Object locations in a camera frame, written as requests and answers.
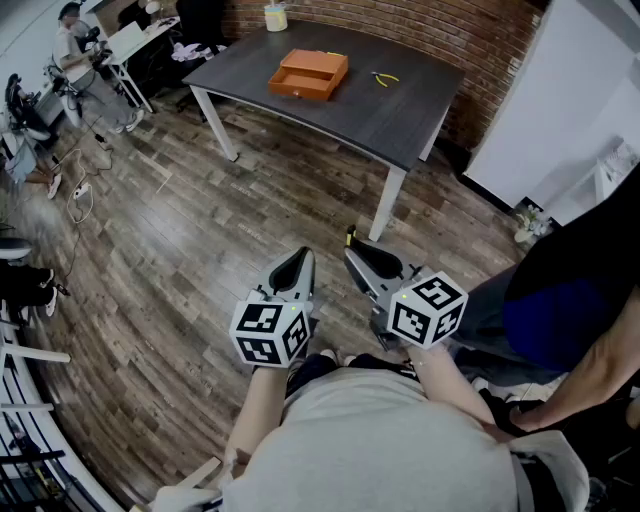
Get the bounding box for white metal rack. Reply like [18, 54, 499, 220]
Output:
[0, 299, 71, 512]

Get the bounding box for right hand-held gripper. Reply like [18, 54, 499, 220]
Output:
[343, 239, 470, 351]

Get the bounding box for person's grey shirt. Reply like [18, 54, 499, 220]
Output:
[149, 367, 591, 512]

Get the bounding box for black office chair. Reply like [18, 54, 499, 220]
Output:
[174, 0, 226, 56]

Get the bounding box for white partition panel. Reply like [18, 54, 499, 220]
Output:
[462, 0, 640, 211]

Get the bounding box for person's black trousers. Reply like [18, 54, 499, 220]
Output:
[287, 352, 416, 396]

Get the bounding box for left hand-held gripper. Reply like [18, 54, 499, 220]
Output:
[228, 246, 321, 370]

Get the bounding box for orange drawer box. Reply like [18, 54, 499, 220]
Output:
[267, 48, 350, 102]

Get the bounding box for white table leg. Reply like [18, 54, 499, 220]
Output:
[418, 107, 449, 162]

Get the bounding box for small potted plant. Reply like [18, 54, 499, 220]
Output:
[513, 199, 554, 245]

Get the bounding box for white cable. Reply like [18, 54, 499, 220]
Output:
[67, 147, 96, 224]

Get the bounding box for white desk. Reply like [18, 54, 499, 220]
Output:
[102, 14, 181, 114]

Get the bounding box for white shelf unit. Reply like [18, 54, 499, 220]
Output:
[592, 137, 640, 211]

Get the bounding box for white laptop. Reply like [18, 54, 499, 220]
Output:
[107, 20, 146, 60]

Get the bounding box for cream mug with yellow handle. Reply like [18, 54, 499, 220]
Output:
[263, 1, 289, 33]

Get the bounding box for person's right forearm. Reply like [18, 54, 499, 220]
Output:
[407, 344, 501, 431]

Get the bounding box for pile of light clothes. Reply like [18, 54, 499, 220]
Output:
[171, 42, 227, 64]

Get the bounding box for person's left forearm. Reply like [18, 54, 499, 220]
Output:
[224, 367, 291, 481]

